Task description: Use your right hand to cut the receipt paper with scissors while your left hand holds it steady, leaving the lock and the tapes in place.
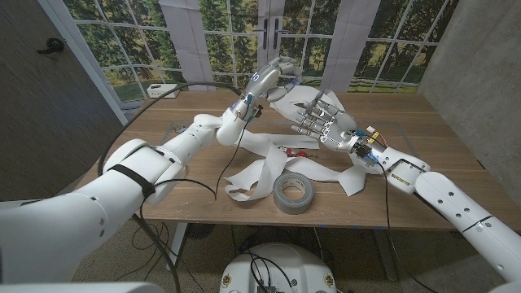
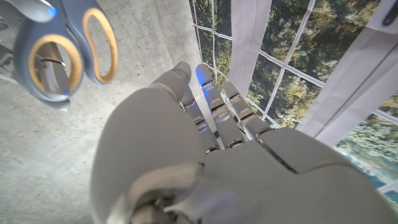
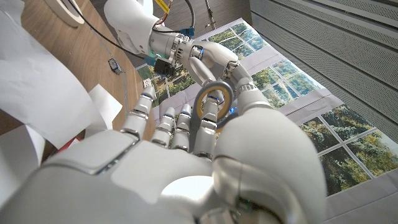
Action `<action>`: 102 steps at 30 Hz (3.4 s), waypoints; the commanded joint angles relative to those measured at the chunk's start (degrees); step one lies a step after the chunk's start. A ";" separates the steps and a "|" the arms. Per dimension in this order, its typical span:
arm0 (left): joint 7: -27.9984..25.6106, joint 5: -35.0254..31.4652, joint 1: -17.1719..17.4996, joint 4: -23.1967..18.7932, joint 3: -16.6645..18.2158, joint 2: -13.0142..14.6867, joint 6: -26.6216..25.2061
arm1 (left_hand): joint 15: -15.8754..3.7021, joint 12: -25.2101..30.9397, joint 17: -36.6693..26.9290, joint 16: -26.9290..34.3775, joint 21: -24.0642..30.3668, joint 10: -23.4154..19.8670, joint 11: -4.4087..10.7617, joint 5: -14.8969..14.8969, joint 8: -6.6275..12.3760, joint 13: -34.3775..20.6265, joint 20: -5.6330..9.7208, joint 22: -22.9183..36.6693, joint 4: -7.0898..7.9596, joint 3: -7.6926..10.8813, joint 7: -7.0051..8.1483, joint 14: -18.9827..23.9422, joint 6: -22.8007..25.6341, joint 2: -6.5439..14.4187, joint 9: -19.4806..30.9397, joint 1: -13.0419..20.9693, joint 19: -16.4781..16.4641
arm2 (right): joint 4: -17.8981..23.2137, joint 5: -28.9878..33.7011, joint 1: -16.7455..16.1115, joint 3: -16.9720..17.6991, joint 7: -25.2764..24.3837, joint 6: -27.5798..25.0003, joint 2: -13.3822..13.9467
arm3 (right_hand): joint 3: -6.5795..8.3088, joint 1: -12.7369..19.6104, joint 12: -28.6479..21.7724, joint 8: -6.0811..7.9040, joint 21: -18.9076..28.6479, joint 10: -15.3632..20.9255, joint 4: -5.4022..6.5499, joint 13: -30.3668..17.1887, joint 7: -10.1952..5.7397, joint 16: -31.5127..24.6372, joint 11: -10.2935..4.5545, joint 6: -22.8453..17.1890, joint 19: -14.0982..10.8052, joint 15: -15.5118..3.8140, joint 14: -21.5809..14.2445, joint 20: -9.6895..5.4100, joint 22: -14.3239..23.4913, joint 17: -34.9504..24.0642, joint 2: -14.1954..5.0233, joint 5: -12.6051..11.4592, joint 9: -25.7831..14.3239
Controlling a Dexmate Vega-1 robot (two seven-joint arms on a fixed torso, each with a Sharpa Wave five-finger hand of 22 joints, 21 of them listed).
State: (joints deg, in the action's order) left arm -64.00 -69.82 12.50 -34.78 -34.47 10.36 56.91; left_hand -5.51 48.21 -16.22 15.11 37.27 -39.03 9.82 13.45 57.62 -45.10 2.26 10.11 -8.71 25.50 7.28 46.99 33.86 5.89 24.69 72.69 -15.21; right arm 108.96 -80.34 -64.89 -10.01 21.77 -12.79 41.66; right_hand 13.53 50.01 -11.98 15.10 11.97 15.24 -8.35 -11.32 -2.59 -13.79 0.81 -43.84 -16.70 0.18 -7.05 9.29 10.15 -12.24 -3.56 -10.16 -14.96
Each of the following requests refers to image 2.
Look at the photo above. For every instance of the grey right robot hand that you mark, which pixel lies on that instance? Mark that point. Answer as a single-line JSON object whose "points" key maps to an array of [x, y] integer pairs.
{"points": [[31, 8]]}

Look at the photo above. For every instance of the printed window forest backdrop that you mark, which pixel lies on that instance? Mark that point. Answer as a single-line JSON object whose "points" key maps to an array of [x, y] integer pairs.
{"points": [[326, 46]]}

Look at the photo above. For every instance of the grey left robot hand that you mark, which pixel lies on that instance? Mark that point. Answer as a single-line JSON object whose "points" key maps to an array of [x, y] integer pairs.
{"points": [[248, 180]]}

